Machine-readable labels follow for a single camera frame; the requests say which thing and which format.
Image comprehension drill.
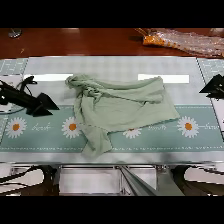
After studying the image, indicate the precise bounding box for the black cable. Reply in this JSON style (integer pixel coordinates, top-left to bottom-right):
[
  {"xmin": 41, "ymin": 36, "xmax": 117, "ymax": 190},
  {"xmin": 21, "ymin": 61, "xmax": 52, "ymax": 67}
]
[{"xmin": 0, "ymin": 166, "xmax": 42, "ymax": 184}]

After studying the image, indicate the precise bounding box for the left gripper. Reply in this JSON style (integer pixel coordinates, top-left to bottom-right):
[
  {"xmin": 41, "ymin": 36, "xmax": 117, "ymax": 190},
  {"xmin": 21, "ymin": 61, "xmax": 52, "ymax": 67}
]
[{"xmin": 20, "ymin": 92, "xmax": 61, "ymax": 118}]

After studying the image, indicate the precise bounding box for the silver frame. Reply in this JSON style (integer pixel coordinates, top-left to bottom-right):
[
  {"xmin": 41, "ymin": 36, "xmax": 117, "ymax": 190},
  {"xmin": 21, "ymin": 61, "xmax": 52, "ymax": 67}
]
[{"xmin": 0, "ymin": 161, "xmax": 224, "ymax": 197}]

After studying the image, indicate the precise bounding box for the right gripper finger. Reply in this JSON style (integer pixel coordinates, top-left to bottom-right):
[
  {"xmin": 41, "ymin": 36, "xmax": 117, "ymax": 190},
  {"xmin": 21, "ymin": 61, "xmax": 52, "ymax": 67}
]
[
  {"xmin": 198, "ymin": 73, "xmax": 224, "ymax": 95},
  {"xmin": 206, "ymin": 92, "xmax": 224, "ymax": 101}
]

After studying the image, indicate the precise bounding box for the pale green T-shirt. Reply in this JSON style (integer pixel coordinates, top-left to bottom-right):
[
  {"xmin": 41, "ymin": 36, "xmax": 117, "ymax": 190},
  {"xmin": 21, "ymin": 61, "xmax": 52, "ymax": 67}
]
[{"xmin": 64, "ymin": 73, "xmax": 182, "ymax": 159}]

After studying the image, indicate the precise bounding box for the clear plastic bag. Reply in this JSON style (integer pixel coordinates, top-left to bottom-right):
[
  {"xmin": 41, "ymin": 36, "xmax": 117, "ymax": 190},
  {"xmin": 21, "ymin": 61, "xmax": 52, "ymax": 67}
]
[{"xmin": 134, "ymin": 28, "xmax": 224, "ymax": 59}]

